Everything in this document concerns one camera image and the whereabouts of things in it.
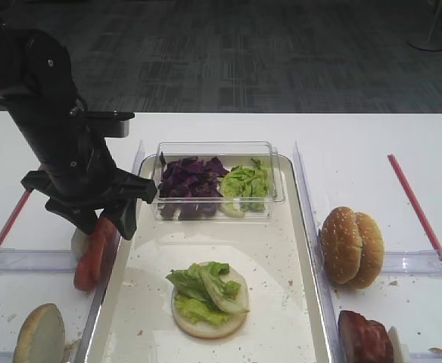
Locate red strip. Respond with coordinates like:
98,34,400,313
388,154,442,262
0,189,32,247

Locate red strip right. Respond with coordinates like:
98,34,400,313
388,154,442,262

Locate white pusher block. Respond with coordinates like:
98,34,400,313
388,326,411,363
70,228,90,262

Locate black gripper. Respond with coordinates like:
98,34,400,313
21,135,157,240

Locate purple cabbage pieces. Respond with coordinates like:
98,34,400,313
158,154,229,220

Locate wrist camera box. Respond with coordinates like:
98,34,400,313
86,111,135,138

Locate sesame bun right one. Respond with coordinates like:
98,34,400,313
348,212,384,289

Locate sesame bun one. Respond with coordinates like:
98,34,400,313
320,206,363,284
348,212,384,289

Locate green lettuce pieces in container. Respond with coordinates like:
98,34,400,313
219,158,269,218

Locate sesame bun left one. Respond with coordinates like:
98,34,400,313
320,206,363,284

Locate clear cross rail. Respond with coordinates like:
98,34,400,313
381,250,442,277
0,248,76,274

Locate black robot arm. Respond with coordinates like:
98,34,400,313
0,1,157,239

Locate bottom bun on tray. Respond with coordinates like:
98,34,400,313
171,260,250,339

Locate clear plastic container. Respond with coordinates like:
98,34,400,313
148,141,285,222

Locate lettuce leaf on bun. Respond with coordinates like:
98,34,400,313
166,261,251,327

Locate white stand base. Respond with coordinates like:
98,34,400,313
406,0,442,53

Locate sliced bun half left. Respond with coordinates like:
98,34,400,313
13,303,65,363

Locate white pusher block right lower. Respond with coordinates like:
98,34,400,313
388,326,411,363

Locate white pusher block left upper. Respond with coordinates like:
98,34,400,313
70,228,90,262

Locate clear divider rail left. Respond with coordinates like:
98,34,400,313
73,139,147,363

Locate red strip left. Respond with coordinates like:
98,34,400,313
0,189,32,247

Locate clear cross rail right upper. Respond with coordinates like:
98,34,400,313
381,250,442,277

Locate clear cross rail left upper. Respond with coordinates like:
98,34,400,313
0,248,76,274

